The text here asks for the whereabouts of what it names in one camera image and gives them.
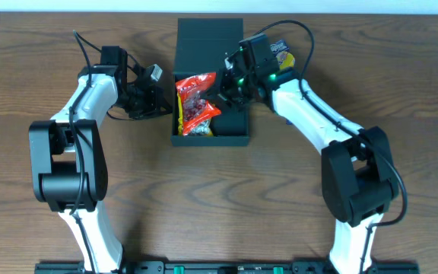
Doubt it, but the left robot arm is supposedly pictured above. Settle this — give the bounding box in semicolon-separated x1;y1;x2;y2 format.
29;64;171;273

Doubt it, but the yellow Hacks candy bag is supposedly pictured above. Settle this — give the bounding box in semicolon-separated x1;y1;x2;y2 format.
177;94;214;136

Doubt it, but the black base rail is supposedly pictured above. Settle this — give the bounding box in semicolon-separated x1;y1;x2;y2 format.
34;260;420;274

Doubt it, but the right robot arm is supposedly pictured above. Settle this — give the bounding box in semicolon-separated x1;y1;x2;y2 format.
202;68;408;273

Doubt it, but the red dried fruit bag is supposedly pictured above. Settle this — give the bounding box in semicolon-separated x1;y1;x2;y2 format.
175;72;221;137

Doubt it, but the black cardboard box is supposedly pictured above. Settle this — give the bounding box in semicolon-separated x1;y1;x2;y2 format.
170;18;249;147

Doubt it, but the blue Eclipse mint pack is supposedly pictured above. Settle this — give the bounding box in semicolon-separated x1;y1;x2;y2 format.
270;40;290;55

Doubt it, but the yellow Mentos candy roll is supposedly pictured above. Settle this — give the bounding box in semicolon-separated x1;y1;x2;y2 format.
276;51;296;70

